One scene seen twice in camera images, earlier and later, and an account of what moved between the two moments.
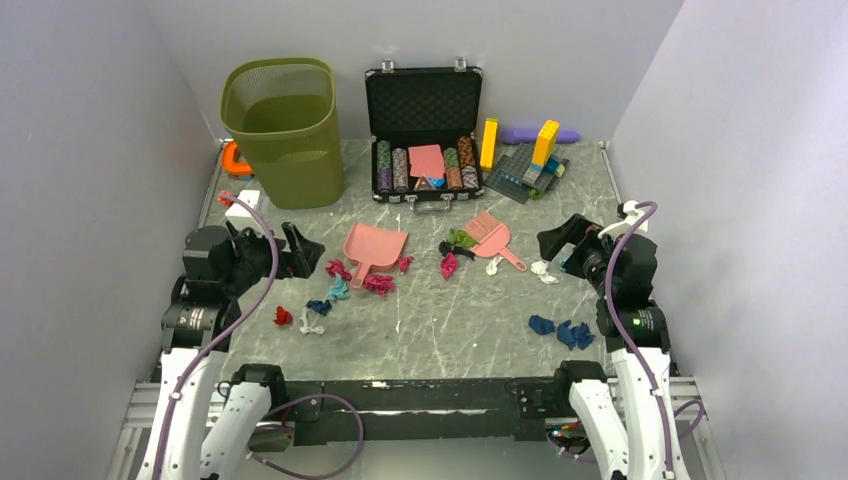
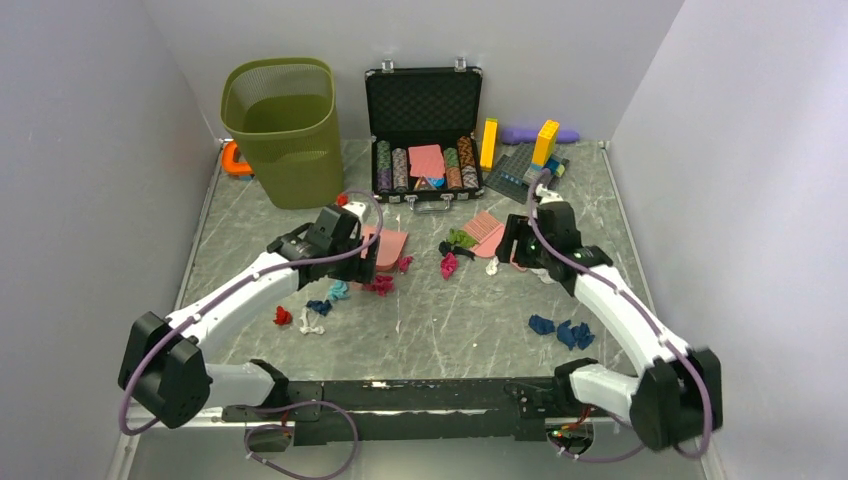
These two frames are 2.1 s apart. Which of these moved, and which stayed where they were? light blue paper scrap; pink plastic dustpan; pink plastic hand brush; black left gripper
Moved: black left gripper
Stayed: light blue paper scrap; pink plastic dustpan; pink plastic hand brush
